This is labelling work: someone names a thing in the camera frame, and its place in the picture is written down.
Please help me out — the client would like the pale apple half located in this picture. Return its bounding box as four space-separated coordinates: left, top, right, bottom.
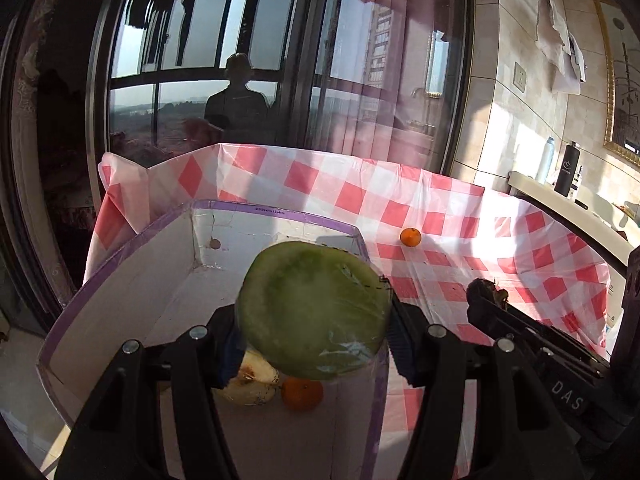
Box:
214 349 281 407

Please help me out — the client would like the green apple half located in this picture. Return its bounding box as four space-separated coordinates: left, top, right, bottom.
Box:
235 241 392 381

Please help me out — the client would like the pink sheer curtain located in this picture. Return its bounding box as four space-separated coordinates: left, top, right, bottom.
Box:
310 0 471 171

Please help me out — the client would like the black bottle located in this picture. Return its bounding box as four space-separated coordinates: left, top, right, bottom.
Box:
554 141 581 198

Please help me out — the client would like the white hanging cloth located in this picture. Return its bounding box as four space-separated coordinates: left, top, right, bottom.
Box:
535 0 587 96

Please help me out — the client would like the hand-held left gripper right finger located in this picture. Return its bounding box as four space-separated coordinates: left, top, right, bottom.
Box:
387 292 586 480

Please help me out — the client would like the dark patterned curtain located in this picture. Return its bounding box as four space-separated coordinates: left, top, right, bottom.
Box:
0 0 108 321

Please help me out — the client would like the white ledge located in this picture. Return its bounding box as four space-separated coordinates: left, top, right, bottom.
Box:
509 170 640 266

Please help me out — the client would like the white spray bottle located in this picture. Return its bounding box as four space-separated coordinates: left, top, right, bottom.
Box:
535 136 557 184

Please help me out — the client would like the purple cardboard box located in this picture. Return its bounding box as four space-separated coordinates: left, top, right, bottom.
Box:
37 199 391 480

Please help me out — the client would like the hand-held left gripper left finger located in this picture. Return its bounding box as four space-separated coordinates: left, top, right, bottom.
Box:
54 305 251 480

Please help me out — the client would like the glass window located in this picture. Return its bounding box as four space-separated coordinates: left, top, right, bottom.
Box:
90 0 471 176

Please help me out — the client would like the gold picture frame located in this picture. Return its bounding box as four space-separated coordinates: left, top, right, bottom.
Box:
592 0 640 168

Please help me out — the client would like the small shrivelled dark fruit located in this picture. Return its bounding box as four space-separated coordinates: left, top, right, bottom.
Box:
470 278 510 308

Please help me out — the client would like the red white checked tablecloth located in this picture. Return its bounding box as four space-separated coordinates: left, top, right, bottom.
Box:
82 143 613 480

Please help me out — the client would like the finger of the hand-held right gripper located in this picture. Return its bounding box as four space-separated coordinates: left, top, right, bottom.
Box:
466 282 609 378

